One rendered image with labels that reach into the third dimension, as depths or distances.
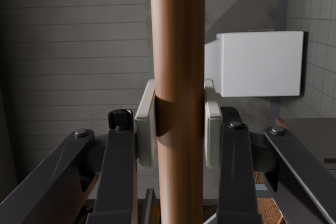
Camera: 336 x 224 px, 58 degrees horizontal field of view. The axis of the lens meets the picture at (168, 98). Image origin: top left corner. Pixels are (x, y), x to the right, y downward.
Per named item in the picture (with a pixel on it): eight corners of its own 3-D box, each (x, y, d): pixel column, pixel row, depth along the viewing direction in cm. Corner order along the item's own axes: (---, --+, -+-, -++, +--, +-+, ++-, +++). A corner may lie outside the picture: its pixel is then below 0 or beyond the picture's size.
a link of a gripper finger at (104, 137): (132, 176, 14) (70, 177, 14) (145, 129, 19) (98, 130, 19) (130, 148, 14) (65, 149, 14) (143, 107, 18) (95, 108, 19)
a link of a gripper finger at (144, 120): (151, 170, 16) (137, 170, 16) (160, 117, 23) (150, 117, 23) (148, 117, 15) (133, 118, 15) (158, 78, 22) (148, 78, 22)
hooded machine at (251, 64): (291, 26, 329) (181, 29, 335) (312, 28, 276) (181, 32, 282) (286, 86, 347) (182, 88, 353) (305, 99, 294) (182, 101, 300)
